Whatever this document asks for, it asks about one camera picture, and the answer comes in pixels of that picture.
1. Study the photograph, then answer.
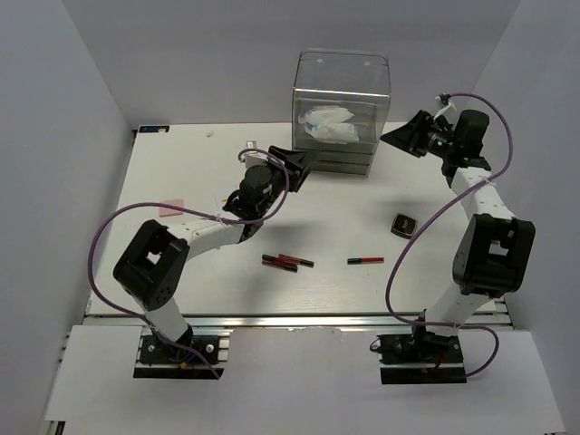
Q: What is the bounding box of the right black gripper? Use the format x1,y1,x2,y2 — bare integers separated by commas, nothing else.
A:
381,111,458,159

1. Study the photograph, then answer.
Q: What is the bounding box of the clear acrylic drawer organizer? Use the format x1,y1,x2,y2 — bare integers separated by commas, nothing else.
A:
292,49,392,177

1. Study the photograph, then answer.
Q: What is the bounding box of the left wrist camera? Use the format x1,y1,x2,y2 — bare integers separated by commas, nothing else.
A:
238,140,267,169

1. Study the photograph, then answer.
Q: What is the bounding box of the pink square pad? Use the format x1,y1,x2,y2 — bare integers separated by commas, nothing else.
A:
159,198,184,218

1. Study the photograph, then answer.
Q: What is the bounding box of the black gold compact case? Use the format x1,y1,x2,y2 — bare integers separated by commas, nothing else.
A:
391,213,418,239

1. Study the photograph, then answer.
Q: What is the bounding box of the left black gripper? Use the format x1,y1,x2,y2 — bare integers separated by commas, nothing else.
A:
257,146,316,216

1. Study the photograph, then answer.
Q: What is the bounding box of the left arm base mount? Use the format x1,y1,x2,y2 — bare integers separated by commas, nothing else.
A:
133,332,229,381

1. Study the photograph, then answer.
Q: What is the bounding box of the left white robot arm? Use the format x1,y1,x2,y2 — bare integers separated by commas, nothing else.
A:
113,146,317,362

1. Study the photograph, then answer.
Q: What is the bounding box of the white cotton pad packet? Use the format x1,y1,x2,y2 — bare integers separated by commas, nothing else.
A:
304,122,359,143
298,105,354,127

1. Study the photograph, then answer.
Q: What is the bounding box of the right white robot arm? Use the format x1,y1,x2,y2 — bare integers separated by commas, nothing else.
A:
381,110,536,362

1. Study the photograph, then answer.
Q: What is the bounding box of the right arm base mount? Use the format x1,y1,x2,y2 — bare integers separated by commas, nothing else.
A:
369,334,467,385

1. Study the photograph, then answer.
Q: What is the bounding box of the blue label sticker left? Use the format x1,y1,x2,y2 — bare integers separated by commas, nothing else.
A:
138,125,170,134

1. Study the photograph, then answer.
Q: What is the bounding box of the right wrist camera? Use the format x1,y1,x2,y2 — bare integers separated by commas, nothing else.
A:
433,93,457,120

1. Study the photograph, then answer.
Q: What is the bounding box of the red lip gloss tube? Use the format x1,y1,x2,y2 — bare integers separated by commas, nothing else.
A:
347,256,384,265

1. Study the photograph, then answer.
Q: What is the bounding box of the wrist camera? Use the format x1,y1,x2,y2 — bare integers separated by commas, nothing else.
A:
433,93,457,120
238,140,267,169

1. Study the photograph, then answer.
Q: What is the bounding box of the dark red lipstick tube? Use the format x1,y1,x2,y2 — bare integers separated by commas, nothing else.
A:
262,259,298,273
278,254,314,268

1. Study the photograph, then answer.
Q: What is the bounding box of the aluminium table rail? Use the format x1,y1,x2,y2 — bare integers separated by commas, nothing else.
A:
82,313,513,328

